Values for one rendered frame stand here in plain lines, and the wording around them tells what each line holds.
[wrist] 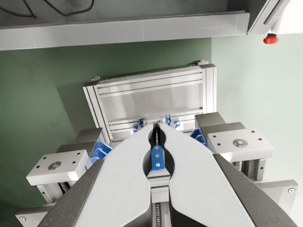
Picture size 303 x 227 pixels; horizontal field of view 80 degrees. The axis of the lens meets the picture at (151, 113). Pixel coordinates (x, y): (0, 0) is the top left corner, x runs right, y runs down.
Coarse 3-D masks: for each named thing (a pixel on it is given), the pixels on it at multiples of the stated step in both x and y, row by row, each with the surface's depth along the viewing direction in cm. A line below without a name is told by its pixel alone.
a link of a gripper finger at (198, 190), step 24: (168, 144) 10; (192, 144) 10; (168, 168) 10; (192, 168) 9; (216, 168) 8; (192, 192) 7; (216, 192) 7; (192, 216) 7; (216, 216) 6; (240, 216) 6
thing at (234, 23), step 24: (48, 24) 35; (72, 24) 35; (96, 24) 35; (120, 24) 35; (144, 24) 35; (168, 24) 35; (192, 24) 35; (216, 24) 35; (240, 24) 35; (0, 48) 37; (24, 48) 37
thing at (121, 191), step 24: (120, 144) 11; (144, 144) 10; (120, 168) 9; (144, 168) 10; (96, 192) 8; (120, 192) 8; (144, 192) 8; (96, 216) 7; (120, 216) 7; (144, 216) 7
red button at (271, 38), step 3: (267, 33) 50; (270, 33) 49; (273, 33) 49; (267, 36) 50; (270, 36) 49; (273, 36) 49; (276, 36) 49; (264, 39) 50; (267, 39) 50; (270, 39) 49; (273, 39) 49; (276, 39) 49; (267, 42) 50; (270, 42) 49; (273, 42) 49
